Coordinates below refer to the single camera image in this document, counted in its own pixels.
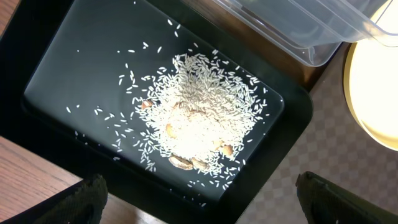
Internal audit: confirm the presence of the rice pile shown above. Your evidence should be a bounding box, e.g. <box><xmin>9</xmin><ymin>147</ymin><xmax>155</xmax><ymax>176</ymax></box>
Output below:
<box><xmin>65</xmin><ymin>1</ymin><xmax>271</xmax><ymax>208</ymax></box>

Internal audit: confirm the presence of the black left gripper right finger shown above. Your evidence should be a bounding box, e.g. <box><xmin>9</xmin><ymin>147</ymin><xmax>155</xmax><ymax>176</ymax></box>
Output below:
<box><xmin>295</xmin><ymin>171</ymin><xmax>397</xmax><ymax>224</ymax></box>

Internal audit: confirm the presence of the yellow plate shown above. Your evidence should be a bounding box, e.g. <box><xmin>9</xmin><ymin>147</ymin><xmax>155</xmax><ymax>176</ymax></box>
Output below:
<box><xmin>343</xmin><ymin>0</ymin><xmax>398</xmax><ymax>152</ymax></box>

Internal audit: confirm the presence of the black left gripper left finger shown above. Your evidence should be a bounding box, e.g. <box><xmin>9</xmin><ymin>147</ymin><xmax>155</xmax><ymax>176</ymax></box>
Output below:
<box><xmin>2</xmin><ymin>174</ymin><xmax>108</xmax><ymax>224</ymax></box>

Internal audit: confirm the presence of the black waste tray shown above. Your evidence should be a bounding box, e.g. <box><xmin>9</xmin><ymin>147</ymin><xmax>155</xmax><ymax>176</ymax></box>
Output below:
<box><xmin>1</xmin><ymin>1</ymin><xmax>313</xmax><ymax>223</ymax></box>

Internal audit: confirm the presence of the clear plastic waste bin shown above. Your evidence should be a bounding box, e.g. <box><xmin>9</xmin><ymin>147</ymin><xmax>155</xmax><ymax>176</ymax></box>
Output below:
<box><xmin>215</xmin><ymin>0</ymin><xmax>397</xmax><ymax>67</ymax></box>

